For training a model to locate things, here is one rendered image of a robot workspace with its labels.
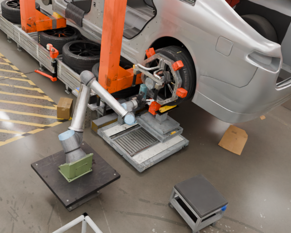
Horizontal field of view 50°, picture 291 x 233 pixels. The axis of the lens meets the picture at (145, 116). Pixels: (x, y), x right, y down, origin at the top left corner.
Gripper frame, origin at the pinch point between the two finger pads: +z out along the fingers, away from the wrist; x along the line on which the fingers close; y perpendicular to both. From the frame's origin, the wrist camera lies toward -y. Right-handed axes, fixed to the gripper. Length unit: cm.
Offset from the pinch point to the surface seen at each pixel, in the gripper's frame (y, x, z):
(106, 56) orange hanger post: -16, -66, -8
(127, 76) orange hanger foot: 15, -62, 25
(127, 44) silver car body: -9, -92, 47
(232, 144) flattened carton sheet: 82, 56, 118
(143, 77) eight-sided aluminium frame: 6, -40, 31
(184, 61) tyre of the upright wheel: -30, 0, 45
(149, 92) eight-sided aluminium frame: 19.9, -27.5, 31.5
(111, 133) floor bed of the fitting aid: 75, -42, -8
